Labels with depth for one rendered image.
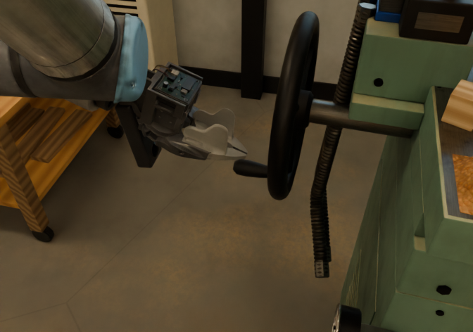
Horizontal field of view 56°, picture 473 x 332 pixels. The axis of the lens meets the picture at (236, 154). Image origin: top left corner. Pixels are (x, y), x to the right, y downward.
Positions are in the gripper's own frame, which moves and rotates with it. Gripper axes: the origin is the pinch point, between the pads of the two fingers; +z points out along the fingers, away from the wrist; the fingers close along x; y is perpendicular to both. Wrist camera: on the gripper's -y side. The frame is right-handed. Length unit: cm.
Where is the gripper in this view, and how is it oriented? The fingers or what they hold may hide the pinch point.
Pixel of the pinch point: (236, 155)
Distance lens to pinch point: 62.7
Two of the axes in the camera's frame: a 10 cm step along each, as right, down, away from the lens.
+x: 2.7, -6.4, 7.2
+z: 9.1, 4.2, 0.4
